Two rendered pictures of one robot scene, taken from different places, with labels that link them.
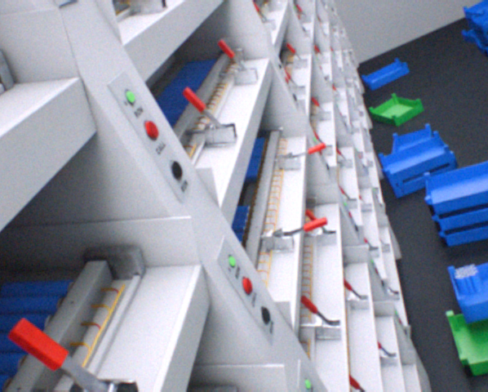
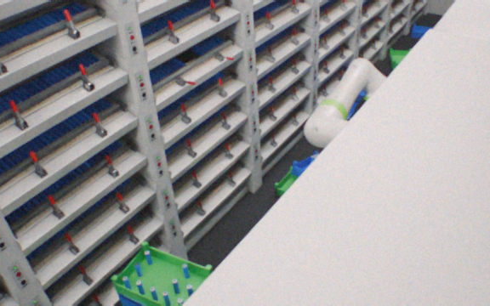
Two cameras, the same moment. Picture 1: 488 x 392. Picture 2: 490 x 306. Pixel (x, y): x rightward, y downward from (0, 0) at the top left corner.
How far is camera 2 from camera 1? 126 cm
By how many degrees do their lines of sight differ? 19
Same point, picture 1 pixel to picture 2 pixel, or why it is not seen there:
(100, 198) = (114, 46)
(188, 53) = not seen: outside the picture
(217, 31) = not seen: outside the picture
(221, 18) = not seen: outside the picture
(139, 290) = (111, 70)
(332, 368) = (175, 129)
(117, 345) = (99, 78)
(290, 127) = (238, 42)
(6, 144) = (92, 36)
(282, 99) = (240, 30)
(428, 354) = (271, 178)
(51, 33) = (114, 13)
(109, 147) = (118, 38)
